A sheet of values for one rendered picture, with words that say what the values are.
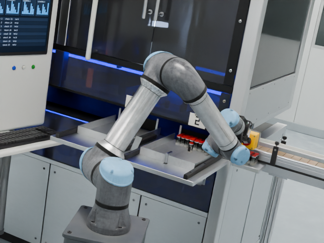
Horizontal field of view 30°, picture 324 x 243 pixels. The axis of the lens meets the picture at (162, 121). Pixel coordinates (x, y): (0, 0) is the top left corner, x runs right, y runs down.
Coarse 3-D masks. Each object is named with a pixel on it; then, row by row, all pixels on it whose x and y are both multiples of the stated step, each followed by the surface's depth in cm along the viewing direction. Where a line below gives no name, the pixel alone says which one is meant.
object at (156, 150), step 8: (168, 136) 284; (152, 144) 270; (160, 144) 278; (168, 144) 282; (144, 152) 260; (152, 152) 259; (160, 152) 257; (176, 152) 272; (184, 152) 274; (192, 152) 276; (200, 152) 278; (160, 160) 258; (168, 160) 256; (176, 160) 254; (184, 160) 252; (192, 160) 265; (200, 160) 256; (184, 168) 253; (192, 168) 251
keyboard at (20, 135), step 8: (32, 128) 289; (40, 128) 291; (48, 128) 294; (0, 136) 271; (8, 136) 272; (16, 136) 273; (24, 136) 275; (32, 136) 277; (40, 136) 280; (48, 136) 285; (0, 144) 261; (8, 144) 265; (16, 144) 267; (24, 144) 271
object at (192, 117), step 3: (192, 114) 278; (195, 114) 278; (189, 117) 279; (192, 117) 278; (195, 117) 278; (189, 120) 279; (192, 120) 279; (198, 120) 277; (189, 123) 280; (192, 123) 279; (198, 123) 278; (201, 123) 277; (195, 126) 279; (198, 126) 278; (201, 126) 277
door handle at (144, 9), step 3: (144, 0) 273; (147, 0) 273; (144, 3) 273; (147, 3) 273; (144, 6) 274; (147, 6) 274; (144, 9) 274; (144, 12) 274; (147, 12) 276; (150, 12) 279; (144, 15) 275; (144, 18) 275
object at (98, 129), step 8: (96, 120) 290; (104, 120) 296; (112, 120) 304; (80, 128) 276; (88, 128) 284; (96, 128) 288; (104, 128) 290; (160, 128) 295; (96, 136) 272; (104, 136) 270; (144, 136) 281
